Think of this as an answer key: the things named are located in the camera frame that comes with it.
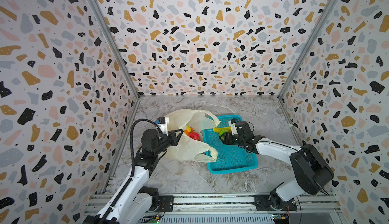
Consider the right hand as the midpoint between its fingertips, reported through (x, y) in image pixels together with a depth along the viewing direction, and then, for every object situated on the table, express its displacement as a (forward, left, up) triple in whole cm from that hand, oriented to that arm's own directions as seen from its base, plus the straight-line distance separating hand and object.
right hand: (220, 135), depth 89 cm
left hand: (-5, +20, +15) cm, 25 cm away
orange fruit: (+4, +21, -4) cm, 22 cm away
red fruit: (+1, +16, -3) cm, 16 cm away
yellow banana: (+7, +1, -5) cm, 9 cm away
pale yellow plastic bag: (-14, +17, +11) cm, 25 cm away
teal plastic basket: (-10, -6, -9) cm, 15 cm away
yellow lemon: (+8, +20, -7) cm, 23 cm away
